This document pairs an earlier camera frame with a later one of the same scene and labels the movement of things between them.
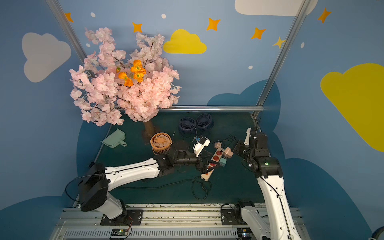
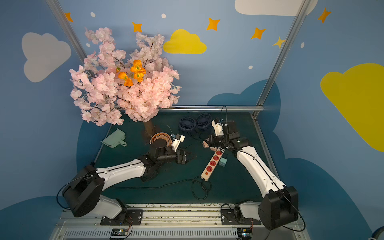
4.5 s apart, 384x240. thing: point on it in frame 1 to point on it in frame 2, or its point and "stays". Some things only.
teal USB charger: [222, 161] stays
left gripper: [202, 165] to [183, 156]
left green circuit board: [119, 232] stays
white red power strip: [216, 157] stays
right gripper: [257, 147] to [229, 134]
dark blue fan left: [187, 127] stays
